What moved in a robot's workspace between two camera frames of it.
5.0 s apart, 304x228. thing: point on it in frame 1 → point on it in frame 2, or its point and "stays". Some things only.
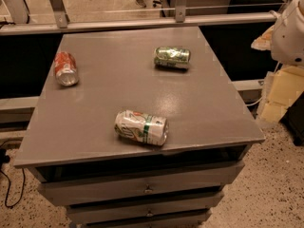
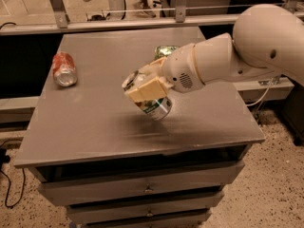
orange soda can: [66, 68] stays
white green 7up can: [142, 127] → [158, 108]
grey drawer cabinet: [105, 181] stays
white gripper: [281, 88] → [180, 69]
